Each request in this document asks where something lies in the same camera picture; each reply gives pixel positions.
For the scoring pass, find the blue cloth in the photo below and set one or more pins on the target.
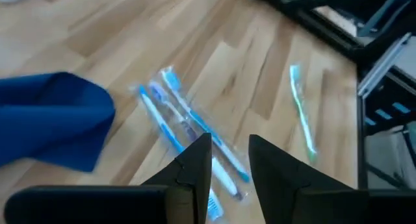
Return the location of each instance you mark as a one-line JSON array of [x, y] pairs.
[[48, 120]]

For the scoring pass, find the black box with blue labels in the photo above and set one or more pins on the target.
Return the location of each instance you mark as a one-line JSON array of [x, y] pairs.
[[386, 113]]

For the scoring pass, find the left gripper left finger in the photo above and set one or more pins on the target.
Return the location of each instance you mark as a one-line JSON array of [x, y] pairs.
[[97, 207]]

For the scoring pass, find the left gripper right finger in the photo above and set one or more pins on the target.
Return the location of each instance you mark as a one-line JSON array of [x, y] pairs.
[[325, 207]]

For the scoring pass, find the green toothbrush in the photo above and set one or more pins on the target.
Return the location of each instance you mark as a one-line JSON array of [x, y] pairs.
[[300, 113]]

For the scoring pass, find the aluminium extrusion posts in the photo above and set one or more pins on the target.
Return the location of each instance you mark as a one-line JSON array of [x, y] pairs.
[[383, 65]]

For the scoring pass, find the grey metal table frame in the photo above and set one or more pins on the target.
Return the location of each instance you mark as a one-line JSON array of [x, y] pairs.
[[386, 13]]

